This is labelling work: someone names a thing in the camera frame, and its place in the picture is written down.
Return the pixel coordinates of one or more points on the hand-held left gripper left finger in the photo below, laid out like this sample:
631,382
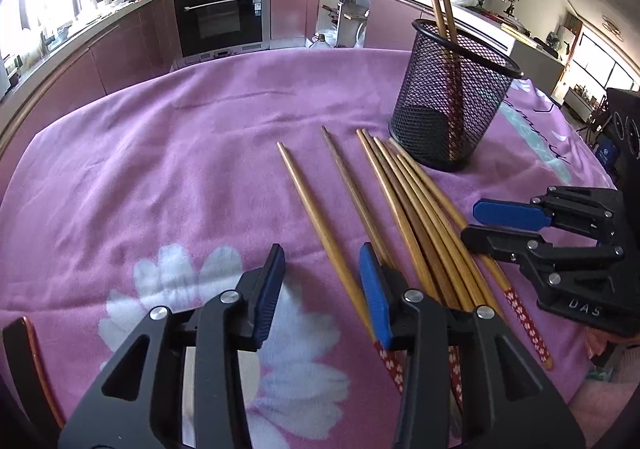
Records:
267,299

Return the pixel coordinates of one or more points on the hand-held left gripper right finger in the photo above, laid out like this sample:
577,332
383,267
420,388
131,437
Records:
375,299

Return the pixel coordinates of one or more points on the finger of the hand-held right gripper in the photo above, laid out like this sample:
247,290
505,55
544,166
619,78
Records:
505,214
495,241

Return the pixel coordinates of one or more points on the bunch of wooden chopsticks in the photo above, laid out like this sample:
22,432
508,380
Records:
425,229

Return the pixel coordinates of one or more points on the light floral-end wooden chopstick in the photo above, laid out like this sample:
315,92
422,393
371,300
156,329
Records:
320,229

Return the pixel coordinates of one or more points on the dark brown wooden chopstick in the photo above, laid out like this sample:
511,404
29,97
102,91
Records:
352,189

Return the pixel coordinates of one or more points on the black mesh utensil holder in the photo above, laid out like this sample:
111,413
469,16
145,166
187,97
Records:
425,99

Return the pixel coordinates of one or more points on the person's right forearm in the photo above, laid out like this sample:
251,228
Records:
610,404

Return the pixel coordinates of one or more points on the pink floral blanket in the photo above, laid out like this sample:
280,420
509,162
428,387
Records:
175,179

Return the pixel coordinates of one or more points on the white kitchen countertop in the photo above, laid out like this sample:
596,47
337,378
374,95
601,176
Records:
487,26

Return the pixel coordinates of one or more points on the dark chair back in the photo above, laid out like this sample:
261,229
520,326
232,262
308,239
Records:
25,359

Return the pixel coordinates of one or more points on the black built-in oven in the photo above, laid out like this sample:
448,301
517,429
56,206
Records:
220,19

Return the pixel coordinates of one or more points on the pink kitchen base cabinets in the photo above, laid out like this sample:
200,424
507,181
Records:
125,44

